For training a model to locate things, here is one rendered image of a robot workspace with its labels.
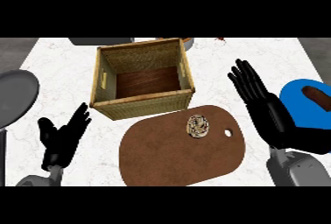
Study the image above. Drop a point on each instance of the dark grey flat object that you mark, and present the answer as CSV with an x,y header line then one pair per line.
x,y
100,41

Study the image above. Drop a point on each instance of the small red-brown object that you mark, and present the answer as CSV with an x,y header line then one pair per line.
x,y
220,39

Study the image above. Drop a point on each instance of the grey round pan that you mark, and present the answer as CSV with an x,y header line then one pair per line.
x,y
15,97

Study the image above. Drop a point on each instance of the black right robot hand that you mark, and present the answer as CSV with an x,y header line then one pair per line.
x,y
269,113

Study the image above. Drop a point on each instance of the brown wooden cutting board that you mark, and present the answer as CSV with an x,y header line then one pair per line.
x,y
171,151

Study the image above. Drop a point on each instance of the square wicker basket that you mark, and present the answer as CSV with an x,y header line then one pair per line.
x,y
142,78

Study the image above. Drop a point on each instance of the blue plate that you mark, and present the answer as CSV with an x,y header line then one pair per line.
x,y
306,112

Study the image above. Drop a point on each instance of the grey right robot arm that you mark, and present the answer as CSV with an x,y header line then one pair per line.
x,y
297,169

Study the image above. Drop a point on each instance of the beige swirled cupcake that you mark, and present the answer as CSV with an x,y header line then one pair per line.
x,y
198,126

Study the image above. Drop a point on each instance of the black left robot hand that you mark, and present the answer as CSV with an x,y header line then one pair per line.
x,y
59,140

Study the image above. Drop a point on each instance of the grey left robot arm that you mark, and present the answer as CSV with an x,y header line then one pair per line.
x,y
41,178

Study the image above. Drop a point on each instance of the brown elongated food item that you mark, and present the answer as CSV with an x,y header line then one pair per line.
x,y
318,98

